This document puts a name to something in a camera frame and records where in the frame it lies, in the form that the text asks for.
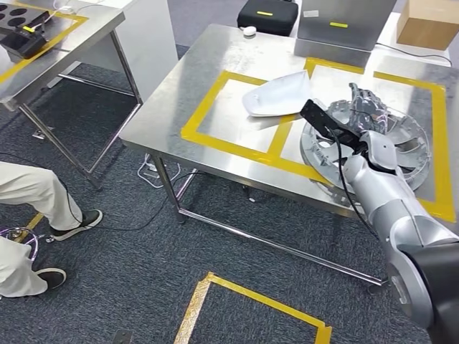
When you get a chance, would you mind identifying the grey plastic wheel cover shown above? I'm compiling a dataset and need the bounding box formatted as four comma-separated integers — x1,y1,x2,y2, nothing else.
299,98,431,196

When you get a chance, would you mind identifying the white plastic part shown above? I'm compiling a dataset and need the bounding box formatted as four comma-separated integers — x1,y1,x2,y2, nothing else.
242,70,312,118

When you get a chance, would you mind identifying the steel workbench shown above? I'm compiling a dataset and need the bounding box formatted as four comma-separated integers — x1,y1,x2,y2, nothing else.
118,24,459,290

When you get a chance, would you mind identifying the yellow floor tape square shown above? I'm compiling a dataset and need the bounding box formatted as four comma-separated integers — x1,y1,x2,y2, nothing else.
174,272,332,344

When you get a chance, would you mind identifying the black carrying case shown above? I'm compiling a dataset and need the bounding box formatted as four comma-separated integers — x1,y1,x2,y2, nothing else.
236,0,299,37

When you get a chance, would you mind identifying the silver equipment case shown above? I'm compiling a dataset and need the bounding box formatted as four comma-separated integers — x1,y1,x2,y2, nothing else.
293,0,397,69

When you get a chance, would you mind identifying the steel side table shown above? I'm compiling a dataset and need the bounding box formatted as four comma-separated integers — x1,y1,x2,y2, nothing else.
0,0,144,191

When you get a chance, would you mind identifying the floor socket plate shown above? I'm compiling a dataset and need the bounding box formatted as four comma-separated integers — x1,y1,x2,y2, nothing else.
32,127,54,141

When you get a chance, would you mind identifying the yellow floor tape strip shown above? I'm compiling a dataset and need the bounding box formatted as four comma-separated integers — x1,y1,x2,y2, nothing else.
14,212,45,244

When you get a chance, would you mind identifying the yellow tape strip outline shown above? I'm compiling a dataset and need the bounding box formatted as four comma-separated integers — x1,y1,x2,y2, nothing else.
0,2,89,87

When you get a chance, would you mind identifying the person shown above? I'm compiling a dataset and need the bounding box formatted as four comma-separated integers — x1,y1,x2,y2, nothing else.
0,161,103,299

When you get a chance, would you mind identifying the yellow tape rectangle outline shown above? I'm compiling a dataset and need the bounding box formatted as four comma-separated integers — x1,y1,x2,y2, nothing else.
180,57,457,224

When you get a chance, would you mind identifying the chrome stool base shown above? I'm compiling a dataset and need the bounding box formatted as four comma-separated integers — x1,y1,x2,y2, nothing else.
0,226,55,263

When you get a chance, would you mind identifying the black handheld device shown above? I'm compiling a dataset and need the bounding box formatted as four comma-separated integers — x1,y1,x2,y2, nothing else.
0,10,51,60

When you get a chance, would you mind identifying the cardboard box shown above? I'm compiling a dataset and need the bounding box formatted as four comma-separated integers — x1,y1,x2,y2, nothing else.
396,0,459,52

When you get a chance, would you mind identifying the white floor cable bundle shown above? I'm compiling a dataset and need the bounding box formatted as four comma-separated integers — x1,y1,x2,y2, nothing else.
137,153,199,190

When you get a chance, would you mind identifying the black floor cable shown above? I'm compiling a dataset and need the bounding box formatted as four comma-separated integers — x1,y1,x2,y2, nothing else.
66,171,209,234

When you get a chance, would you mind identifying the thin black cable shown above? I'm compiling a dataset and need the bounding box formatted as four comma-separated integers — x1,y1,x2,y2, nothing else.
374,42,453,67

